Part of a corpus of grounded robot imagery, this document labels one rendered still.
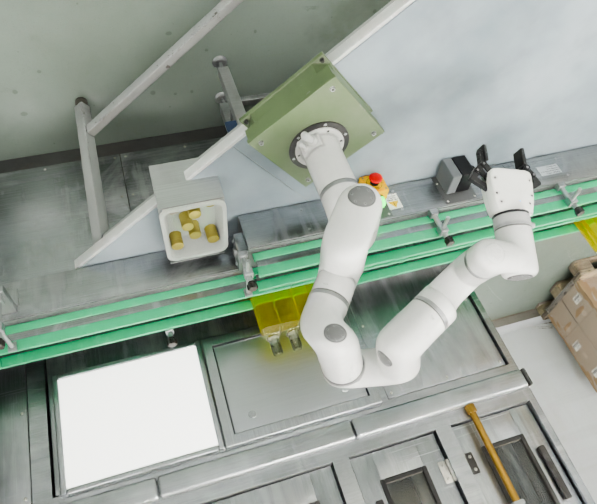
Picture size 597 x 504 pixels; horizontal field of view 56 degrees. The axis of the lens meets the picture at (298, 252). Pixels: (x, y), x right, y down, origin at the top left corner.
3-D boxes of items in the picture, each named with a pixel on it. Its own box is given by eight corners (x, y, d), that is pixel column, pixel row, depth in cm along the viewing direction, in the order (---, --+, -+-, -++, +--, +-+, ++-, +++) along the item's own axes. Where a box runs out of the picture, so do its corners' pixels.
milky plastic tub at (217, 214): (163, 239, 164) (168, 263, 159) (152, 187, 146) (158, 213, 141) (221, 227, 168) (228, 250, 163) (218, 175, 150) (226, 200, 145)
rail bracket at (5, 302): (2, 296, 157) (3, 368, 145) (-22, 262, 144) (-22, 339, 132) (20, 292, 158) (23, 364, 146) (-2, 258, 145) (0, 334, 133)
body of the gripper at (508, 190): (543, 216, 117) (535, 167, 120) (499, 213, 114) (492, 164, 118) (522, 229, 123) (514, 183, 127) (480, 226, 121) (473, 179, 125)
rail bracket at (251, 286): (237, 275, 167) (248, 310, 160) (236, 241, 153) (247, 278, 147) (247, 272, 168) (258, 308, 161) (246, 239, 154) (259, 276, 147)
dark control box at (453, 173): (434, 175, 181) (446, 194, 176) (441, 157, 174) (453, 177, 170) (457, 171, 183) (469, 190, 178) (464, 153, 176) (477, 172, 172)
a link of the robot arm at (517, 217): (545, 225, 116) (543, 212, 117) (507, 222, 114) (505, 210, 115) (523, 237, 123) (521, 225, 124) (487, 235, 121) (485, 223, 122)
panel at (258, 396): (54, 380, 164) (63, 499, 146) (51, 376, 162) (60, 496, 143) (341, 308, 185) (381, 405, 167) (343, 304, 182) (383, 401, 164)
